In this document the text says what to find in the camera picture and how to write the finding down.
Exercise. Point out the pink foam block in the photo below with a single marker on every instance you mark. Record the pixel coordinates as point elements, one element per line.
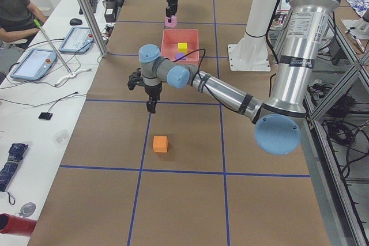
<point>168,22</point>

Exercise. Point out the yellow foam block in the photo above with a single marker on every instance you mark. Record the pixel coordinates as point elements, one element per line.
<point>183,47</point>

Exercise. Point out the orange foam block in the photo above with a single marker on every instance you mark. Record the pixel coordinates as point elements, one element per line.
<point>160,144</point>

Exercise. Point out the purple foam block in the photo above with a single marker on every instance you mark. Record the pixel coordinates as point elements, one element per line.
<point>180,56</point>

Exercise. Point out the pink plastic bin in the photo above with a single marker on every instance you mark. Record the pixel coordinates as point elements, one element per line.
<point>170,40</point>

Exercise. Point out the black box on desk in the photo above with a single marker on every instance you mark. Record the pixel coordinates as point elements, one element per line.
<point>111,12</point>

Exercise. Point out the far teach pendant tablet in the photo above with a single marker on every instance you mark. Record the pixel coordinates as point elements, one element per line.
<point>77,41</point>

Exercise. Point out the teach pendant tablet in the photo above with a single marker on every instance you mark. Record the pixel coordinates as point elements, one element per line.
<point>34,65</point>
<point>77,41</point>

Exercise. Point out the black computer mouse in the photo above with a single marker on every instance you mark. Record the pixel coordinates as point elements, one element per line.
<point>75,22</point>

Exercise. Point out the small black device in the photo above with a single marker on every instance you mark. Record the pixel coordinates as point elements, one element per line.
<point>45,116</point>

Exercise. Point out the near teach pendant tablet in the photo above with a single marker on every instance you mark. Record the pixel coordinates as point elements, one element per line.
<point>34,65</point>

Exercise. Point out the metal rod green tip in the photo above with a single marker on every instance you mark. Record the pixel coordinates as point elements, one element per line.
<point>37,23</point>

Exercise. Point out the folded blue umbrella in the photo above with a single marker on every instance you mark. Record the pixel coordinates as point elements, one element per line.
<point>16,153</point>

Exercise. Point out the seated person dark shirt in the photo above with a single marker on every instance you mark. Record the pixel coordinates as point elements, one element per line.
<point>17,21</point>

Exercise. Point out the red cylinder tube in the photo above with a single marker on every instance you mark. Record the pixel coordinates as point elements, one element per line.
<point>11,224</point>

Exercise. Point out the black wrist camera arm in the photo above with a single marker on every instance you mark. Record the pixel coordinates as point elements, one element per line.
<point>135,79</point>

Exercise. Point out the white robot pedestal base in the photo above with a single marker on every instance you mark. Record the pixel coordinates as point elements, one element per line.
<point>251,52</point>

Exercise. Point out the aluminium frame post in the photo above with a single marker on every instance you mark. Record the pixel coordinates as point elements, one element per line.
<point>93,26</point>

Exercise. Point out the aluminium frame rack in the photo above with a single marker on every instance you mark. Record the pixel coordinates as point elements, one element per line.
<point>337,103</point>

